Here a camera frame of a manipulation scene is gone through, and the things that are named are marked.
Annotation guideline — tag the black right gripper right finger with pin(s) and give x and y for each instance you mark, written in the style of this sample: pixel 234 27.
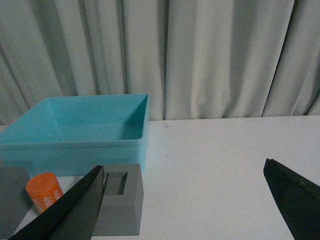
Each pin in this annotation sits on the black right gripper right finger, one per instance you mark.
pixel 297 198

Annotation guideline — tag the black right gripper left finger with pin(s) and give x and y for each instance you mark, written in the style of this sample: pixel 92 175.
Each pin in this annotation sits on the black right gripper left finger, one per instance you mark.
pixel 73 216

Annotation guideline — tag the orange cylinder part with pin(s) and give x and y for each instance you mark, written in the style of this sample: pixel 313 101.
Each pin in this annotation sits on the orange cylinder part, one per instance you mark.
pixel 44 190

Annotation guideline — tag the gray block with square hole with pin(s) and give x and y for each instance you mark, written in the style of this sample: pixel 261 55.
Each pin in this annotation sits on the gray block with square hole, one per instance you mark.
pixel 121 209

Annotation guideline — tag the gray block with round hole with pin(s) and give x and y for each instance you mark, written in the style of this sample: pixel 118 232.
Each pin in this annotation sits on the gray block with round hole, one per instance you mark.
pixel 14 200

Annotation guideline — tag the light blue plastic box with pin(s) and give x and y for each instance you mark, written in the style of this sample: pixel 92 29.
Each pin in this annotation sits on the light blue plastic box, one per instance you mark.
pixel 69 135

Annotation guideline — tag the white pleated curtain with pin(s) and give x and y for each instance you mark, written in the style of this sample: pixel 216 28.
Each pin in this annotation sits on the white pleated curtain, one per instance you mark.
pixel 196 59

